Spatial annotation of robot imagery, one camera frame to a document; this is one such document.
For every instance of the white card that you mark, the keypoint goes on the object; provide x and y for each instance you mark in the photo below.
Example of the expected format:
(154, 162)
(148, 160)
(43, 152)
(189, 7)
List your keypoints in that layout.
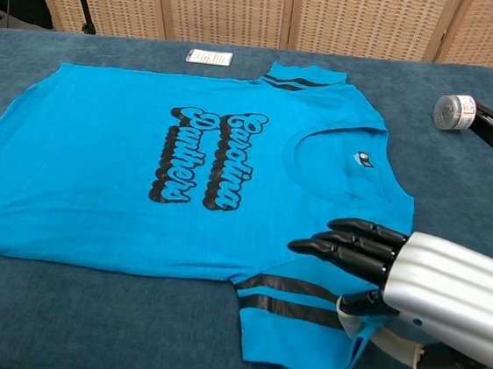
(209, 57)

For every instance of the blue carpet table cover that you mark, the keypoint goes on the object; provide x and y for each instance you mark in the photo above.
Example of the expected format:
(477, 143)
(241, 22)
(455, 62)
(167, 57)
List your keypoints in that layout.
(125, 326)

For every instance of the small clear jar white label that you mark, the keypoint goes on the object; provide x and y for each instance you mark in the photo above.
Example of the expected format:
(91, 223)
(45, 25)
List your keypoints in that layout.
(452, 113)

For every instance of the wicker folding screen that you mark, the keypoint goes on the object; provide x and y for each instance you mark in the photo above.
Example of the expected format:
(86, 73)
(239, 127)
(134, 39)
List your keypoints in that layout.
(230, 6)

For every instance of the blue Carolina Panthers T-shirt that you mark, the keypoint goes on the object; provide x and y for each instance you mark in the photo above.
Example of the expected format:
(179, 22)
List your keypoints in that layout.
(99, 156)

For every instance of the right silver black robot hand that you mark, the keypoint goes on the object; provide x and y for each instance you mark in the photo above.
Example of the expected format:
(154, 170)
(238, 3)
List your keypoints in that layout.
(447, 289)

